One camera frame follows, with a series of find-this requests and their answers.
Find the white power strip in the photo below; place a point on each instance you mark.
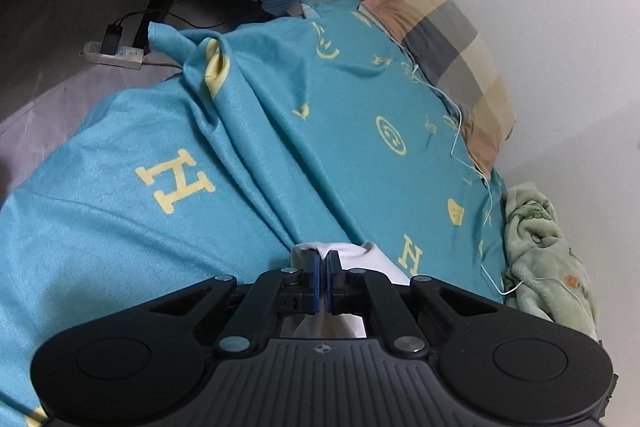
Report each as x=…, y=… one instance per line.
x=117, y=56

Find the plaid pillow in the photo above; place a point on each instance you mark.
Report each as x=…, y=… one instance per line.
x=450, y=52

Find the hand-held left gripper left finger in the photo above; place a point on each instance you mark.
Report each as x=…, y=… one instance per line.
x=315, y=279

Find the black power adapter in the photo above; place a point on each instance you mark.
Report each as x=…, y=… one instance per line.
x=112, y=39

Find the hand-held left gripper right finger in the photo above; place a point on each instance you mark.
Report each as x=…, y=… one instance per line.
x=334, y=282

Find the teal printed bed sheet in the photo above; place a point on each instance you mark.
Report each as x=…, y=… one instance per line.
x=250, y=147

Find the light green fleece blanket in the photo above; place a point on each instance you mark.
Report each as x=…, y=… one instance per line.
x=545, y=257

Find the white shirt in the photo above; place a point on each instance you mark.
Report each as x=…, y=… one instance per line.
x=370, y=259

